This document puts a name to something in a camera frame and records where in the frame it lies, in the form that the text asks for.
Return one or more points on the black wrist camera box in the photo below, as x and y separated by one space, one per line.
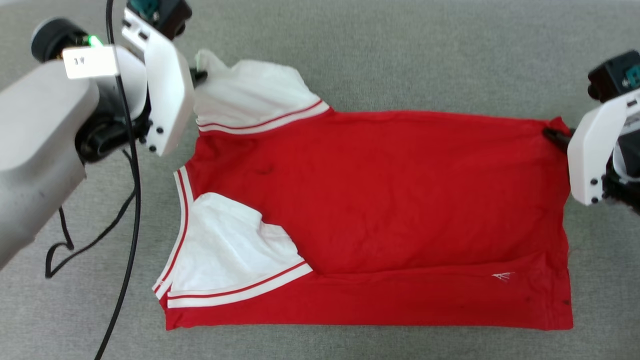
612 75
170 17

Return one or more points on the red and white jersey shirt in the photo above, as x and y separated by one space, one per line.
390 200

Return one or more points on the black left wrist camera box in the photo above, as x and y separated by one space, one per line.
170 17

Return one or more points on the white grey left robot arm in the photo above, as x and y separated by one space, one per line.
35 125

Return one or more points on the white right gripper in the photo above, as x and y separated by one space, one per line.
590 155

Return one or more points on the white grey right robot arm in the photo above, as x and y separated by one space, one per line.
627 165

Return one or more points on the white paper label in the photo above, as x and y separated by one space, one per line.
90 62

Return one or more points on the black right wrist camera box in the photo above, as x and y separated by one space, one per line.
612 75

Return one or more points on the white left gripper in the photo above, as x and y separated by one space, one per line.
167 95

